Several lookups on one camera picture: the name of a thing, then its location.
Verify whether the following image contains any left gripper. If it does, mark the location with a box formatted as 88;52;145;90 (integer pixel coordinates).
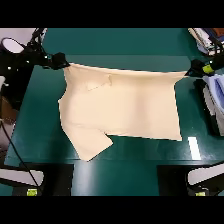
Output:
49;51;71;71

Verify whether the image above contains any black cable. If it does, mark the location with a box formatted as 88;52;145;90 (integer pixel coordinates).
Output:
0;119;45;195

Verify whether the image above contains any heap of clothes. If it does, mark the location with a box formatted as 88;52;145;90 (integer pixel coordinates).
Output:
187;27;224;57
202;73;224;137

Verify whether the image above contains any brown garment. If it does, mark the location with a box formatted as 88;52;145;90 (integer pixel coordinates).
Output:
0;96;18;125

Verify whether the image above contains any cream T-shirt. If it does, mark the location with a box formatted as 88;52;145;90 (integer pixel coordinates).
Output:
57;62;190;163

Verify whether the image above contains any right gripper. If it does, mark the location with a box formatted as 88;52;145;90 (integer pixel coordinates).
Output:
184;58;210;79

